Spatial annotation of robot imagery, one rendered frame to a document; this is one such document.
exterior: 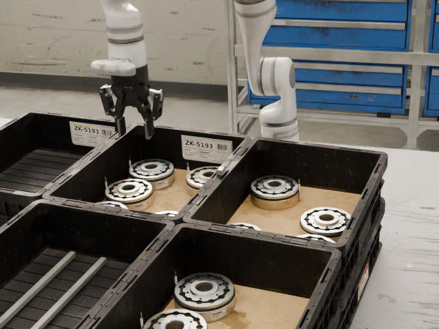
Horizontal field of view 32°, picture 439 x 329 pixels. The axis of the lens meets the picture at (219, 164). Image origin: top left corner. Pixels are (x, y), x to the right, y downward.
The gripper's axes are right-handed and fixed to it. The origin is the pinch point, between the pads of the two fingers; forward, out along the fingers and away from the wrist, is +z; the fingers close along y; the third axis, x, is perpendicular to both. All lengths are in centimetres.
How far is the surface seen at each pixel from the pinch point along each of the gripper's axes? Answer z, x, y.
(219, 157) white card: 13.1, -18.1, -11.1
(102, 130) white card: 10.1, -18.6, 19.2
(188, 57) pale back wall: 76, -269, 108
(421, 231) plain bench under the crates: 30, -28, -56
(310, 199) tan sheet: 17.5, -12.3, -33.9
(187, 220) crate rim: 7.4, 19.6, -19.6
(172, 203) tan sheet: 17.4, -2.0, -6.2
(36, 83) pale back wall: 98, -259, 211
